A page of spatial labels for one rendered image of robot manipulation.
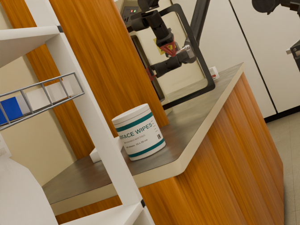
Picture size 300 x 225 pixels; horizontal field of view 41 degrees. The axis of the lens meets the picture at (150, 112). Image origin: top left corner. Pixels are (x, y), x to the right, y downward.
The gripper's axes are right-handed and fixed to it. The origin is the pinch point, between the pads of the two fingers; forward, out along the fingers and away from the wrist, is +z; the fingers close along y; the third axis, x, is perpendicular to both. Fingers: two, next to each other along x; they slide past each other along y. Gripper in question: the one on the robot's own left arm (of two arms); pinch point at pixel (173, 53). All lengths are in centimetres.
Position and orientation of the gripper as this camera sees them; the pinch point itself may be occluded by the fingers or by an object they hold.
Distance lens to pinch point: 168.8
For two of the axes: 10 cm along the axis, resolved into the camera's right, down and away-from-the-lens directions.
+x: 8.8, -3.6, -3.1
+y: -0.4, 5.8, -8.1
